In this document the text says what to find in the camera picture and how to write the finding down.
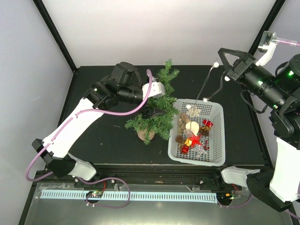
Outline black aluminium frame rail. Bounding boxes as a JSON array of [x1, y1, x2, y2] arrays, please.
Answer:
[[89, 165, 234, 190]]

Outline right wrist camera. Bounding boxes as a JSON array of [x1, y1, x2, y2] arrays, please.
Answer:
[[256, 31, 277, 67]]

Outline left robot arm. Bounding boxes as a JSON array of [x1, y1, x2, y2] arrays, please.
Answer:
[[32, 62, 166, 187]]

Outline red star ornament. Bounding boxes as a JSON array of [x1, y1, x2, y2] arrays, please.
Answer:
[[188, 135, 202, 147]]

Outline left circuit board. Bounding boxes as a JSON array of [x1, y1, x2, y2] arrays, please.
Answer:
[[86, 191, 103, 198]]

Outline red gift box ornament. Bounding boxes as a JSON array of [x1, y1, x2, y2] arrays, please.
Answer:
[[181, 145, 189, 154]]

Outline burlap bow ornament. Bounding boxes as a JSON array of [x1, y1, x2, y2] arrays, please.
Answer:
[[179, 112, 190, 123]]

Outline circuit board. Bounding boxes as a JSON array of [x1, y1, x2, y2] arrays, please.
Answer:
[[86, 191, 103, 198], [217, 193, 240, 200]]

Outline black corner post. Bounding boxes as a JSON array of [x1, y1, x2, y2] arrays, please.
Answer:
[[33, 0, 77, 72], [248, 0, 286, 67]]

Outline red berry sprig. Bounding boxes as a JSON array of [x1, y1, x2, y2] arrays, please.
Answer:
[[203, 140, 210, 151]]

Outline silver star ornament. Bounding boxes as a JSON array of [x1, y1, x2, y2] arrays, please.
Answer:
[[192, 145, 207, 158]]

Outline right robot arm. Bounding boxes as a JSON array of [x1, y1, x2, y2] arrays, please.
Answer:
[[218, 48, 300, 212]]

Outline white perforated plastic basket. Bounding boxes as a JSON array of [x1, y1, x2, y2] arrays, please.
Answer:
[[168, 99, 225, 166]]

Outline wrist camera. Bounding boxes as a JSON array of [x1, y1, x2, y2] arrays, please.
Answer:
[[142, 82, 165, 99], [256, 31, 277, 67]]

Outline right circuit board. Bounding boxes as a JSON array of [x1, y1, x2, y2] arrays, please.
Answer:
[[217, 193, 240, 200]]

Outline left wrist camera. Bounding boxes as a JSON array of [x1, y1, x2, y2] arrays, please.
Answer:
[[142, 82, 165, 99]]

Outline white wooden snowflake ornament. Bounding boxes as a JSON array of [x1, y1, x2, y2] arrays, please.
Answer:
[[186, 106, 201, 118]]

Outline white slotted cable duct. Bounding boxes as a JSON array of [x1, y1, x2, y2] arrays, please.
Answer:
[[40, 190, 218, 203]]

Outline gold gift box ornament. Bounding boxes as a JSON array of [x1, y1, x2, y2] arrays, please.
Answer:
[[184, 138, 192, 147]]

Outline left black corner post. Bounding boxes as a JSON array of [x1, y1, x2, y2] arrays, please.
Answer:
[[33, 0, 77, 72]]

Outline cream wooden heart ornament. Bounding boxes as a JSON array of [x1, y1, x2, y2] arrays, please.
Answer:
[[185, 121, 200, 136]]

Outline brown pinecone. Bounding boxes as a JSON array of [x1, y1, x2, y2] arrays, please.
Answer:
[[175, 135, 185, 144]]

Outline pinecone with gold bow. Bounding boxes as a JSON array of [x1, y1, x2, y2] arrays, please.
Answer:
[[199, 126, 210, 136]]

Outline right black corner post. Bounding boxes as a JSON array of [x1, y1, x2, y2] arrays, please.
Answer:
[[248, 0, 286, 67]]

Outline small green christmas tree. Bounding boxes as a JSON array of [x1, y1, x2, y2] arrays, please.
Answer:
[[125, 59, 180, 145]]

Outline white bulb string lights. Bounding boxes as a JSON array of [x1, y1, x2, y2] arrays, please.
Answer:
[[186, 61, 232, 110]]

